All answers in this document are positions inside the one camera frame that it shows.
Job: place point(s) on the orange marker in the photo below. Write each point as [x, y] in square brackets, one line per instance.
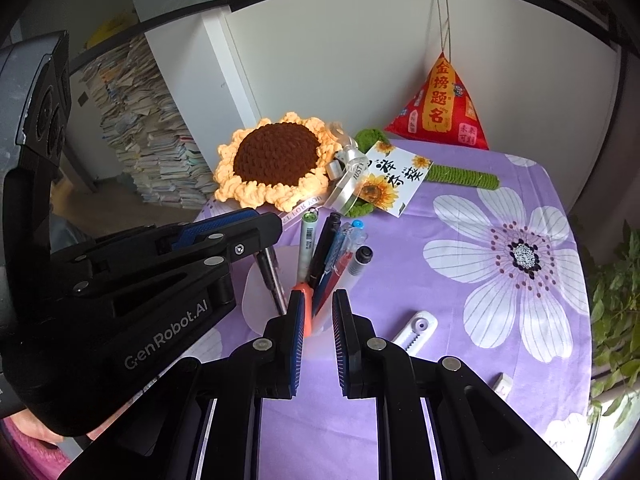
[306, 310]

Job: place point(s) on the wall socket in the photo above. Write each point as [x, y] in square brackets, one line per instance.
[82, 99]

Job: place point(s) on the stack of books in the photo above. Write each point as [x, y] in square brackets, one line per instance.
[145, 135]

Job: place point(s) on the sunflower greeting card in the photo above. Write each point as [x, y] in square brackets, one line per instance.
[395, 180]

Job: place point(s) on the white eraser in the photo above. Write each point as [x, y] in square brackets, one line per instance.
[502, 386]

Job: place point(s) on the thin black pen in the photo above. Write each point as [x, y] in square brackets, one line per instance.
[270, 280]

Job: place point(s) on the thick black marker pen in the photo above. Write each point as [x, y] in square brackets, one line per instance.
[325, 245]

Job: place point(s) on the red pyramid bag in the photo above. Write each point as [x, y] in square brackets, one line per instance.
[440, 105]

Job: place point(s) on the purple floral tablecloth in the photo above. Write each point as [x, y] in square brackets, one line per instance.
[450, 310]

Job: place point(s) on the white pen green cap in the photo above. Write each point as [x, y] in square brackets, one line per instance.
[306, 250]

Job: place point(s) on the translucent plastic pen cup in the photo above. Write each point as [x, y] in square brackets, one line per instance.
[260, 312]

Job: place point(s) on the green potted plant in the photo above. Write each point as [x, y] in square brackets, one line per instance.
[615, 310]

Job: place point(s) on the green crochet stem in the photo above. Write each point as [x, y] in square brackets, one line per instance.
[465, 176]

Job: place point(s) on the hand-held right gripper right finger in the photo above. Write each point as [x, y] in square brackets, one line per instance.
[342, 345]

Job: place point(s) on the white marker black cap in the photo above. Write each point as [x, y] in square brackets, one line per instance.
[361, 260]

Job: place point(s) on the white ribbon bow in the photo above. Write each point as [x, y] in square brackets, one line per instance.
[345, 160]

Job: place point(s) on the crochet sunflower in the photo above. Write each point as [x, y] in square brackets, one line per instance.
[275, 150]

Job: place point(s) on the person's left forearm pink sleeve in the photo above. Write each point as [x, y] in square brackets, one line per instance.
[30, 460]

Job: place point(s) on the red pen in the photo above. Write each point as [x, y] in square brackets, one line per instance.
[340, 265]

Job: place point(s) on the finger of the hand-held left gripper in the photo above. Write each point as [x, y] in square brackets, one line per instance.
[250, 240]
[210, 227]

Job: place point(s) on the green crochet leaf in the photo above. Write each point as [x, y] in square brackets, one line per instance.
[365, 208]
[372, 139]

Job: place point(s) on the blue pen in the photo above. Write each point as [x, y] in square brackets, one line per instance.
[327, 285]

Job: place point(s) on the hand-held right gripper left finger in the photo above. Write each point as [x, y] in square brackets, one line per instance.
[296, 345]

